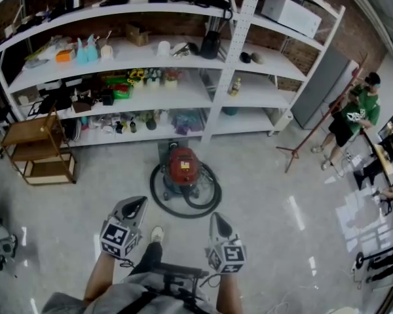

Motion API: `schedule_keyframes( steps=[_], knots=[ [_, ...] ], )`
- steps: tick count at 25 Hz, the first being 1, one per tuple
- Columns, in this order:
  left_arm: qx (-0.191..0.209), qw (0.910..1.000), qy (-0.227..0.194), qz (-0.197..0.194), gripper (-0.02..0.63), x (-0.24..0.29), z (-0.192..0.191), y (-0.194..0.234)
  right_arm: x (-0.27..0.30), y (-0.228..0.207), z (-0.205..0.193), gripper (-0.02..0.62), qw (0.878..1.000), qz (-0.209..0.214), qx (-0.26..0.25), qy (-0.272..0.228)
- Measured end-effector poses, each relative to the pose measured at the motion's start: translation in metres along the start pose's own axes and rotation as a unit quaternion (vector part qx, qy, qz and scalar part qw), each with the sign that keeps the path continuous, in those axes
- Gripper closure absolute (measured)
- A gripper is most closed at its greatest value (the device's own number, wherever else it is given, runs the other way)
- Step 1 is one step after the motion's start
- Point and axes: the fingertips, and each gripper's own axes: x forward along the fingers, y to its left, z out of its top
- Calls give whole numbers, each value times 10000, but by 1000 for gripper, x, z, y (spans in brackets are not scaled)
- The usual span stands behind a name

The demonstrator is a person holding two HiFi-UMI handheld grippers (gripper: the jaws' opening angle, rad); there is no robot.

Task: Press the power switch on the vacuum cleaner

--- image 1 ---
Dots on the sunflower pot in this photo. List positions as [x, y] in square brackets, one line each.
[136, 77]

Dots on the person's right forearm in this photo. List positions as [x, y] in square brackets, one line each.
[229, 293]

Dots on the grey metal cabinet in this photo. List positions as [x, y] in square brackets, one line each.
[324, 90]

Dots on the orange box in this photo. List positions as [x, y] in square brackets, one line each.
[65, 56]

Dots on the black vase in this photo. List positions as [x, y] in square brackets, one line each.
[210, 46]

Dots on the person's grey shirt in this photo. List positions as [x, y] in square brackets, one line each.
[137, 285]

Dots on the black cap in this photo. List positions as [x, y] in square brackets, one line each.
[245, 57]

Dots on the purple packets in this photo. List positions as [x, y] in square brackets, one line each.
[188, 121]

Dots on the small black box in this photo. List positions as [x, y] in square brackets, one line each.
[107, 97]

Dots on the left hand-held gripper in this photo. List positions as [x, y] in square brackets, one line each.
[118, 235]

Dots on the person's left forearm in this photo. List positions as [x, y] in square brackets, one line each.
[100, 276]

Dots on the yellow liquid bottle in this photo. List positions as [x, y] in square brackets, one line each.
[234, 87]

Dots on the white jar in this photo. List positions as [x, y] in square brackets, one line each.
[163, 49]

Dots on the black chest harness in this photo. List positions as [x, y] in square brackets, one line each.
[175, 278]

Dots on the red vacuum cleaner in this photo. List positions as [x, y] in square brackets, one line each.
[183, 167]

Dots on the white box appliance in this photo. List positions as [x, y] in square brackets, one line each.
[291, 13]

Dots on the person's black trouser leg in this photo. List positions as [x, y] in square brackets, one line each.
[149, 255]

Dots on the red coat stand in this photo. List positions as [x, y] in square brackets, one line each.
[327, 114]

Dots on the white and black machine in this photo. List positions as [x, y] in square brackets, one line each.
[0, 237]

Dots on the green basket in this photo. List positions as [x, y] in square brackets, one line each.
[121, 90]

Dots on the person's white shoe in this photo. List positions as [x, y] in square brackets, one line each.
[157, 234]

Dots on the blue spray bottle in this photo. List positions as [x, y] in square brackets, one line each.
[92, 51]
[82, 54]

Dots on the wooden shelf cart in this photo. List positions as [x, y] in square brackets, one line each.
[29, 132]

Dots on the brown cap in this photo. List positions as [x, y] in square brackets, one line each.
[258, 58]

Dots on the white metal shelving unit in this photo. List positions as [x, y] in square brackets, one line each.
[232, 54]

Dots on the dark glass bottle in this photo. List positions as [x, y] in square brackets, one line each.
[133, 126]

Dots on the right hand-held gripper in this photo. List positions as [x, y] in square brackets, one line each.
[231, 255]

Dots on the brown cardboard box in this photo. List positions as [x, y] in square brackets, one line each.
[137, 34]

